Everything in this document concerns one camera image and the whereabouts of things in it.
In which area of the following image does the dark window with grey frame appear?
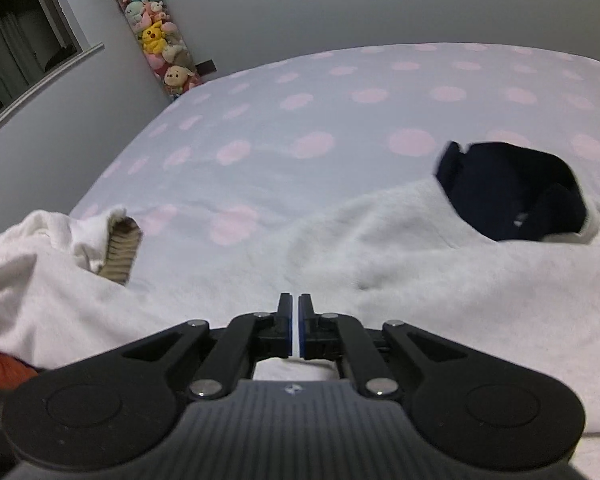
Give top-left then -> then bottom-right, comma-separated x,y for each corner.
0,0 -> 105,148

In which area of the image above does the white fleece garment navy lining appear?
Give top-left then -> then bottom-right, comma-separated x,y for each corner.
252,140 -> 600,436

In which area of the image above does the bed with pink dotted sheet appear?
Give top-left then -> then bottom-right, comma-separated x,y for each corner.
67,42 -> 600,261

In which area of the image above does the tall tube of plush toys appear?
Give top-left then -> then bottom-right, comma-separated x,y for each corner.
98,0 -> 201,103

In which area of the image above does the orange cloth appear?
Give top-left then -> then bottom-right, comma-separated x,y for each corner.
0,339 -> 40,395

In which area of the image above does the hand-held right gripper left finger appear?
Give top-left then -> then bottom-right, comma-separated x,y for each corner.
122,292 -> 299,402

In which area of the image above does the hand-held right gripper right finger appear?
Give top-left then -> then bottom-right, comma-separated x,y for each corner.
298,294 -> 469,402

